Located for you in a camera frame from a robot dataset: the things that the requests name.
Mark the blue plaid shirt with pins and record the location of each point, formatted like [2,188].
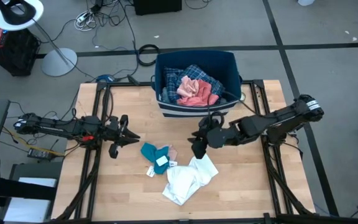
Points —
[194,72]

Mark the white round pedestal stand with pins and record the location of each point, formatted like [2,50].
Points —
[59,62]

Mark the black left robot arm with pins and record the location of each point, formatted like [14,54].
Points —
[57,127]

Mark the pale pink cloth piece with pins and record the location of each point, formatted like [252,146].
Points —
[173,153]

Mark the black box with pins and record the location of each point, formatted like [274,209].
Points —
[157,6]

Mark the black storage crate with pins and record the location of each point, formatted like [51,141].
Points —
[17,53]

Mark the black power adapter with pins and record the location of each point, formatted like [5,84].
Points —
[40,154]

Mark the black bar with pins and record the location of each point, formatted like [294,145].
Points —
[11,188]

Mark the teal garment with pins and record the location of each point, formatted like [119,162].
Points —
[149,151]

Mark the small white paper tag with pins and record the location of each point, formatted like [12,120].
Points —
[173,164]
[150,171]

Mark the coral pink garment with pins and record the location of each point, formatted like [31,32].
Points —
[197,93]

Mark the large white paper tag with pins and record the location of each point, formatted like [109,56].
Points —
[162,160]

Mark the black aluminium table frame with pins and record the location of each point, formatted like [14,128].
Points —
[123,84]

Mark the grey cart with white panels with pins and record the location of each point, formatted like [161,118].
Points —
[36,169]

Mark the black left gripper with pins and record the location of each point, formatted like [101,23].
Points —
[115,132]

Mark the navy white striped basket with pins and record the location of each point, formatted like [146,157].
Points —
[197,59]

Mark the white garment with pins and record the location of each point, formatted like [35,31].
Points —
[185,183]

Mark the white object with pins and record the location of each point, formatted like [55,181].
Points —
[305,2]

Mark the patterned tape roll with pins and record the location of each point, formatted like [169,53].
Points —
[243,99]

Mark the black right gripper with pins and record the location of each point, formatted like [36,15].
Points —
[219,135]

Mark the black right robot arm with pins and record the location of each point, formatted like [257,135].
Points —
[275,119]

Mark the small red clip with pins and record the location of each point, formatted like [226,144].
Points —
[88,138]

